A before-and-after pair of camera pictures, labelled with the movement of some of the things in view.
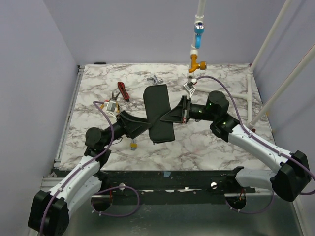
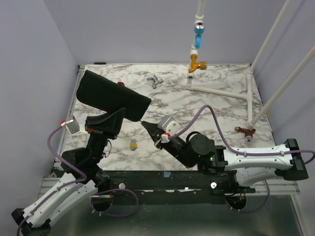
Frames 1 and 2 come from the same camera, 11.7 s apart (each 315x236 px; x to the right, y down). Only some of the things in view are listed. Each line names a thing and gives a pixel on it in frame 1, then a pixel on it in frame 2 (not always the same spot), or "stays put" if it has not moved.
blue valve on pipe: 199,28 stays put
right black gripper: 185,109 → 158,136
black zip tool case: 157,104 → 108,95
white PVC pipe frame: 252,119 stays put
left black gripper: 133,126 → 107,125
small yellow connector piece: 133,144 stays put
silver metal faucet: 155,79 stays put
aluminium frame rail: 56,171 stays put
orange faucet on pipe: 196,65 stays put
